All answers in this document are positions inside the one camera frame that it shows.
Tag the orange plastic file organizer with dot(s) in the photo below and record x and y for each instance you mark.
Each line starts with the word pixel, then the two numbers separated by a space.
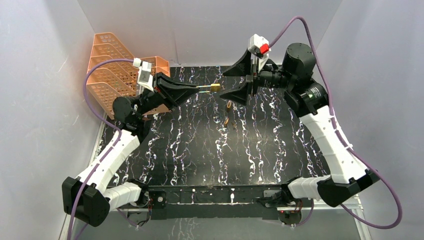
pixel 112 80

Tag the medium brass padlock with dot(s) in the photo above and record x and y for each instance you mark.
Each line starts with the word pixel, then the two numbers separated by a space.
pixel 230 123

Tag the small brass padlock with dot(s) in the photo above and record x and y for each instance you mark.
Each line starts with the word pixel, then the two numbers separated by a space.
pixel 212 88

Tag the black aluminium base frame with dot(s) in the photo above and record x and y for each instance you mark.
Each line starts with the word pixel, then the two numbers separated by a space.
pixel 267 202

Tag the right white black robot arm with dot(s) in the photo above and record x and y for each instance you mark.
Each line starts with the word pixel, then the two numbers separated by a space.
pixel 310 102

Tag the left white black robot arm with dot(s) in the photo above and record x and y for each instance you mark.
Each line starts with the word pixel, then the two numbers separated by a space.
pixel 109 152

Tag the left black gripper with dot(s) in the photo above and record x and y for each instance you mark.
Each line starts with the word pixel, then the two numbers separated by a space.
pixel 157 91

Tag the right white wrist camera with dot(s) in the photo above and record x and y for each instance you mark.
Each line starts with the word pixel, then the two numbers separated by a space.
pixel 259 46

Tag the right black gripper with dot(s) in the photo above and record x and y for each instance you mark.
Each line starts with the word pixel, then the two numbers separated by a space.
pixel 242 68

